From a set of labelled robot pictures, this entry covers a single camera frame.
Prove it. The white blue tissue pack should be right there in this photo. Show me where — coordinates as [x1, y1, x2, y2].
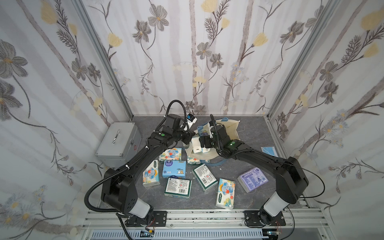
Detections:
[191, 135, 211, 154]

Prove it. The cream canvas tote bag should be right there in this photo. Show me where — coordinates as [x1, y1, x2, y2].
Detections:
[184, 117, 240, 161]

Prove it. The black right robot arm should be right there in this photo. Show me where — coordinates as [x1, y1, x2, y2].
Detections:
[202, 114, 316, 225]

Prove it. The elephant tissue pack left upright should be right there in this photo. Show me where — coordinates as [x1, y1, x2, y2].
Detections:
[143, 160, 160, 188]

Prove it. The blue tissue pack centre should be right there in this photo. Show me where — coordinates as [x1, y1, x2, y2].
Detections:
[162, 160, 187, 179]

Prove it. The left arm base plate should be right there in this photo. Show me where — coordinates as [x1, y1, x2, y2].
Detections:
[125, 211, 168, 228]

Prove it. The elephant tissue pack by bag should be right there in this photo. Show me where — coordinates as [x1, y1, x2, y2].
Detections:
[187, 157, 202, 166]

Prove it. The white slotted cable duct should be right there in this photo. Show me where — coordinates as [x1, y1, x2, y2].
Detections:
[89, 229, 269, 240]

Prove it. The aluminium mounting rail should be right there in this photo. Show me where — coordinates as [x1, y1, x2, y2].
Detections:
[82, 208, 330, 230]

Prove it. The purple tissue pack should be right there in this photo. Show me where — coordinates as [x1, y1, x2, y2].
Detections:
[238, 168, 269, 193]

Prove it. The elephant tissue pack front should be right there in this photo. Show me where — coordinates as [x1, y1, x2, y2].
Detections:
[215, 179, 236, 210]

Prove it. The blue face mask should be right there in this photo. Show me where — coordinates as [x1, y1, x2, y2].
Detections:
[261, 147, 278, 157]

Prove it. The green barcode tissue pack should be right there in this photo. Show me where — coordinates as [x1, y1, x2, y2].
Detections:
[192, 164, 219, 192]
[164, 178, 192, 199]

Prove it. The green barcode tissue pack centre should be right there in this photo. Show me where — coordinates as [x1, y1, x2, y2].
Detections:
[192, 164, 219, 192]

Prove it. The elephant tissue pack far left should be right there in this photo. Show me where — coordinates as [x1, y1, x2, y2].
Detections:
[159, 148, 183, 162]

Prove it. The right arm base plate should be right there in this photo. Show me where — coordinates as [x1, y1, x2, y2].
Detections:
[244, 210, 286, 228]

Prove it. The green barcode tissue pack left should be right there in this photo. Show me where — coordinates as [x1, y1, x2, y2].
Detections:
[164, 178, 192, 199]

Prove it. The grey metal box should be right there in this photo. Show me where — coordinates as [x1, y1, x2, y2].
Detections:
[95, 122, 142, 168]

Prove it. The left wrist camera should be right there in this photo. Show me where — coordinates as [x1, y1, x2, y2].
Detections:
[187, 113, 197, 124]

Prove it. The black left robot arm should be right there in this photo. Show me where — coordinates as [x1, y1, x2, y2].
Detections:
[84, 100, 195, 223]

